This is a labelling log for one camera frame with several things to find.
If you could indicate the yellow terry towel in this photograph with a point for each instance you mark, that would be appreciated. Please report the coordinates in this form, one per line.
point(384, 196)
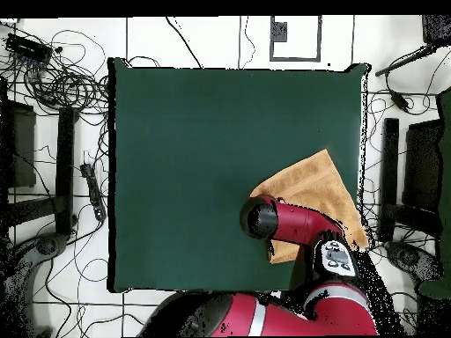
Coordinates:
point(317, 183)

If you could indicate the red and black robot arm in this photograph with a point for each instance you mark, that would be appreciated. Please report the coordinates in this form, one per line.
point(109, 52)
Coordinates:
point(299, 225)

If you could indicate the black flat panel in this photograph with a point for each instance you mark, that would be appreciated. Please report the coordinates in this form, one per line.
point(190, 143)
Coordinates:
point(422, 165)

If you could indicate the black flat box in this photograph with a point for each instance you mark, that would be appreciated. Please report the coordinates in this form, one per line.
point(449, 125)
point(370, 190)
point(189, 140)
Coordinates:
point(21, 148)

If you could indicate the dark green table cloth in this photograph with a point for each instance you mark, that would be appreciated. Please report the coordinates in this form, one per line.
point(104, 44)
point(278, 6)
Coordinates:
point(158, 123)

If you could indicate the black power strip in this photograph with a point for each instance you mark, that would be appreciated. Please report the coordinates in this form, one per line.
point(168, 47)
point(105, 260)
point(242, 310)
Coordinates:
point(93, 190)

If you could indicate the long black bar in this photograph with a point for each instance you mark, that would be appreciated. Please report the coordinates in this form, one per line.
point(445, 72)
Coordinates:
point(389, 169)
point(65, 169)

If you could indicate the grey wheeled stand base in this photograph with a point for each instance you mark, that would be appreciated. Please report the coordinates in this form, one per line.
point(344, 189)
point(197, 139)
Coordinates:
point(408, 258)
point(45, 246)

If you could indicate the black power adapter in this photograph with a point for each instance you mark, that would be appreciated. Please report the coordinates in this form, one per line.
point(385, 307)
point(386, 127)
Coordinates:
point(400, 101)

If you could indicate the black rod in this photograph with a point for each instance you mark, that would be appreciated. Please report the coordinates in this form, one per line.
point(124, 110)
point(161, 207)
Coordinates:
point(405, 60)

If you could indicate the black electronics box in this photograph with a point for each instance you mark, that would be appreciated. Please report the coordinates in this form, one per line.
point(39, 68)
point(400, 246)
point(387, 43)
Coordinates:
point(28, 47)

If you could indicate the black square box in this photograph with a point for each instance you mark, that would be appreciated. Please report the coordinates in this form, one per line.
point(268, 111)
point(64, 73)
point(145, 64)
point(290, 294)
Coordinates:
point(437, 30)

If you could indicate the grey floor outlet frame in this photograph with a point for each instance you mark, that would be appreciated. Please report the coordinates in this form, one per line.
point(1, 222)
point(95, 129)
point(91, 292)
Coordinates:
point(279, 31)

